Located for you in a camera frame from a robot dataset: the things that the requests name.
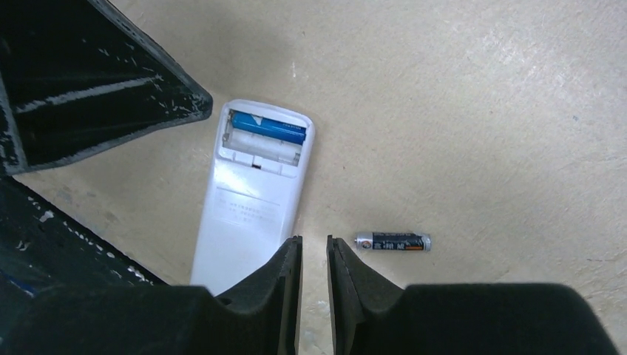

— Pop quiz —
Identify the black battery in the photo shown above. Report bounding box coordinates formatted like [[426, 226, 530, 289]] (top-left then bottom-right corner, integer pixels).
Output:
[[354, 232, 432, 251]]

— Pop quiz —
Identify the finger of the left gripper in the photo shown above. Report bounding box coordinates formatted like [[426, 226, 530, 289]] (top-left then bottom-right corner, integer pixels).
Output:
[[1, 1, 213, 176]]

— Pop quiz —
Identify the white remote control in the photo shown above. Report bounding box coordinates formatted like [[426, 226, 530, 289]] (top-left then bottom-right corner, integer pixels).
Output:
[[190, 99, 316, 295]]

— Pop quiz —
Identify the blue battery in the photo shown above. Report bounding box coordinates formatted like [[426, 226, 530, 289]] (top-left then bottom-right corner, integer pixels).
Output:
[[231, 111, 307, 145]]

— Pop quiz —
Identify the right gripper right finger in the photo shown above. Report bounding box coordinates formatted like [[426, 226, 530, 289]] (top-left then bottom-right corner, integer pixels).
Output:
[[327, 237, 617, 354]]

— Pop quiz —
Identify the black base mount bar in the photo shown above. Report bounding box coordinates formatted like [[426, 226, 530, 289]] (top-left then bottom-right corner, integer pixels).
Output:
[[1, 177, 164, 322]]

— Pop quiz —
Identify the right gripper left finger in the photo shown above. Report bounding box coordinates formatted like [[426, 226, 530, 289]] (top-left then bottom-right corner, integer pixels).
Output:
[[1, 236, 302, 354]]

